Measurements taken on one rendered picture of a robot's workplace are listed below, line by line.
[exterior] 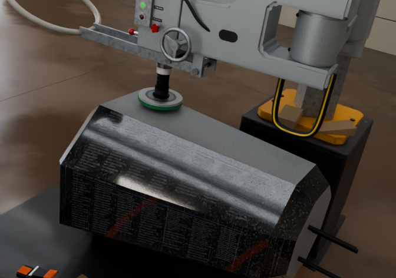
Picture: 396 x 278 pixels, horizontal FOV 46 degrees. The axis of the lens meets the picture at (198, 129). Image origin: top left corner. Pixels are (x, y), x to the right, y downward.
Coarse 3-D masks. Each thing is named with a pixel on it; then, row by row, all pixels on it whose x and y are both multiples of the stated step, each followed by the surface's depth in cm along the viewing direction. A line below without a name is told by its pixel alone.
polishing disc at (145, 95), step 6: (144, 90) 232; (150, 90) 233; (144, 96) 225; (150, 96) 226; (174, 96) 231; (180, 96) 232; (150, 102) 220; (156, 102) 220; (162, 102) 221; (168, 102) 222; (174, 102) 224; (180, 102) 226
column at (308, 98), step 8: (344, 64) 244; (336, 72) 246; (344, 72) 246; (336, 80) 248; (344, 80) 248; (304, 88) 254; (312, 88) 250; (336, 88) 250; (296, 96) 269; (304, 96) 253; (312, 96) 252; (320, 96) 252; (336, 96) 252; (296, 104) 266; (304, 104) 255; (312, 104) 254; (320, 104) 254; (328, 104) 254; (336, 104) 254; (304, 112) 257; (312, 112) 257; (328, 112) 256
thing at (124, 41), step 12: (96, 24) 237; (84, 36) 229; (96, 36) 226; (108, 36) 223; (120, 36) 233; (132, 36) 230; (120, 48) 222; (132, 48) 219; (144, 48) 216; (156, 60) 216; (168, 60) 212; (192, 60) 220; (204, 60) 217; (192, 72) 206; (204, 72) 207
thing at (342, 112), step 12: (288, 96) 282; (264, 108) 259; (336, 108) 275; (348, 108) 278; (300, 120) 252; (312, 120) 254; (324, 120) 257; (336, 120) 259; (360, 120) 268; (336, 144) 241
